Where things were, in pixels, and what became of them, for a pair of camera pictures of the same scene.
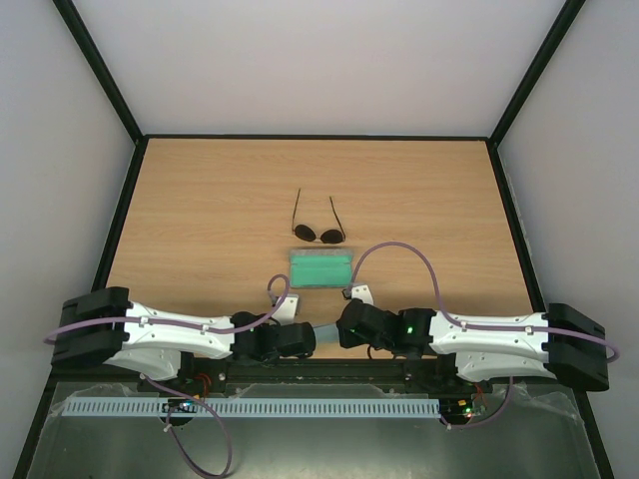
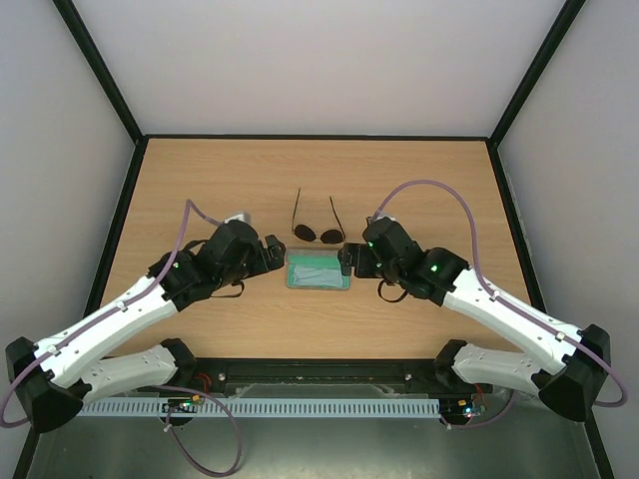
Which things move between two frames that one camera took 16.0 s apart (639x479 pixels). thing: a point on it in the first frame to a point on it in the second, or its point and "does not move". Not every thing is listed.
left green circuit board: [180, 405] does not move
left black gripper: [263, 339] to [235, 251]
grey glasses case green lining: [320, 267] does not move
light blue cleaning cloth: [326, 338] to [309, 275]
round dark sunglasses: [305, 233] does not move
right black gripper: [350, 324] to [352, 257]
